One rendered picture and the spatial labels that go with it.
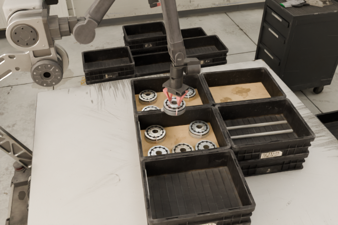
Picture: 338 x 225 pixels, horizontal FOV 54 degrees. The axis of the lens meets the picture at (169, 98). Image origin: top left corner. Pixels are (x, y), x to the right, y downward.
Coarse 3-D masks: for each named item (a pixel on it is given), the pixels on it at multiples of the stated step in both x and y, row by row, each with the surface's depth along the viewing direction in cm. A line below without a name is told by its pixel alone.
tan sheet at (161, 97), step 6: (138, 96) 189; (162, 96) 189; (174, 96) 189; (198, 96) 189; (138, 102) 185; (156, 102) 185; (162, 102) 185; (186, 102) 185; (192, 102) 185; (198, 102) 185; (138, 108) 181
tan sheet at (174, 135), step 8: (168, 128) 169; (176, 128) 169; (184, 128) 169; (144, 136) 164; (168, 136) 164; (176, 136) 164; (184, 136) 164; (208, 136) 164; (144, 144) 160; (152, 144) 160; (160, 144) 160; (168, 144) 160; (192, 144) 160; (216, 144) 160; (144, 152) 156
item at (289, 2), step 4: (288, 0) 287; (292, 0) 287; (296, 0) 287; (300, 0) 286; (280, 4) 284; (284, 4) 282; (288, 4) 282; (292, 4) 282; (296, 4) 282; (300, 4) 283; (304, 4) 283; (308, 4) 283
